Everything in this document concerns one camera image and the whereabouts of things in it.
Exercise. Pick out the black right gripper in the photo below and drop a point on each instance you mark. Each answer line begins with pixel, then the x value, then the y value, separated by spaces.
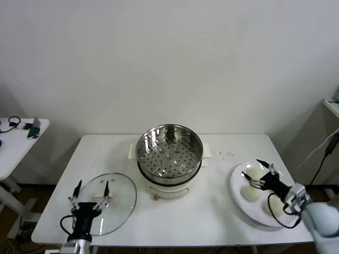
pixel 274 185

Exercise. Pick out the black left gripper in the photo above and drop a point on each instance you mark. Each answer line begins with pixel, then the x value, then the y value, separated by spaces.
pixel 84 214

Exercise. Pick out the white steamed baozi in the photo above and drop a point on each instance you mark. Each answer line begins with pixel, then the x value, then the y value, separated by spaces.
pixel 256 173
pixel 251 195
pixel 276 209

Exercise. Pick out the round glass pot lid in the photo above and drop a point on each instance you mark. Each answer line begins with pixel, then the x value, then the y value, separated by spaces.
pixel 121 190

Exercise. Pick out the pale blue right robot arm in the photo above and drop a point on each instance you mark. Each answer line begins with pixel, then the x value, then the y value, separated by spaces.
pixel 320 219

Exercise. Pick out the perforated steel steamer basket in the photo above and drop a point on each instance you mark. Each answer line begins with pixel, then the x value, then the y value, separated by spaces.
pixel 169 158

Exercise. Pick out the large white plate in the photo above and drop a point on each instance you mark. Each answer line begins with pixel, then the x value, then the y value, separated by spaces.
pixel 238 185

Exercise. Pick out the white electric cooking pot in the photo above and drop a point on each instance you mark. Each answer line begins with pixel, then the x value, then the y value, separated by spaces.
pixel 169 189

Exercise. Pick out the white floor power strip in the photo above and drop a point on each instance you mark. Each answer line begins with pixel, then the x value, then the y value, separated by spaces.
pixel 24 230

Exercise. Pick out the green tool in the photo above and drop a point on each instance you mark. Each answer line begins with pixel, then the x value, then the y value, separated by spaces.
pixel 34 129

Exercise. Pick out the white side table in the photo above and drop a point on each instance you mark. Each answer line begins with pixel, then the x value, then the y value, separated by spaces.
pixel 16 153

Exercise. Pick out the small white black device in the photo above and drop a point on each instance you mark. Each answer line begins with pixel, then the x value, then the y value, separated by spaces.
pixel 25 126

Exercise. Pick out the white desk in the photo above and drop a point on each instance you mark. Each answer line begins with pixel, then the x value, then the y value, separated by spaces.
pixel 332 107

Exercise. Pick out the pale green desk item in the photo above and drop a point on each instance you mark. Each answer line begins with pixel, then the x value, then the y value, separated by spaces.
pixel 337 97

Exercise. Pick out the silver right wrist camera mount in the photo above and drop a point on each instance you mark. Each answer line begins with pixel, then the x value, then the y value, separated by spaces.
pixel 296 197

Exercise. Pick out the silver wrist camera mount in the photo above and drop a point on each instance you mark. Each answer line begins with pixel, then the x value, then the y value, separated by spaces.
pixel 76 246
pixel 296 197

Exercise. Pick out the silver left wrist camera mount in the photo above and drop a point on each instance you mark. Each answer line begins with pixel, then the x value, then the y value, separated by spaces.
pixel 76 246

